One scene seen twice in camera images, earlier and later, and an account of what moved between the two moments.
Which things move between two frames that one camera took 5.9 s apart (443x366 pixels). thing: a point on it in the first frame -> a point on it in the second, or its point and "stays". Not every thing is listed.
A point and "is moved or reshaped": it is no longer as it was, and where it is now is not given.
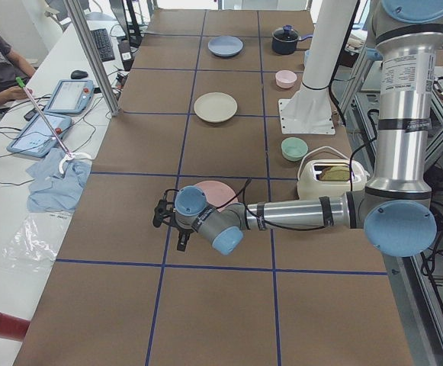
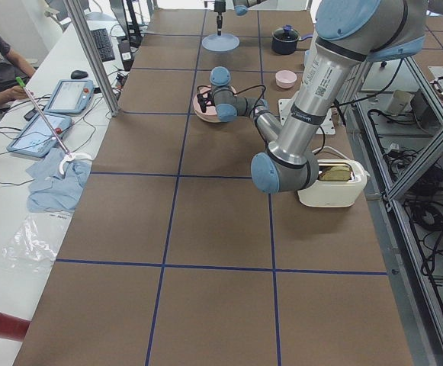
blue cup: [307, 53] stays
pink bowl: [285, 78] stays
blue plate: [226, 46] is moved or reshaped
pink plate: [217, 194] -> [211, 114]
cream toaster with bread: [330, 178] stays
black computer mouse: [78, 75] stays
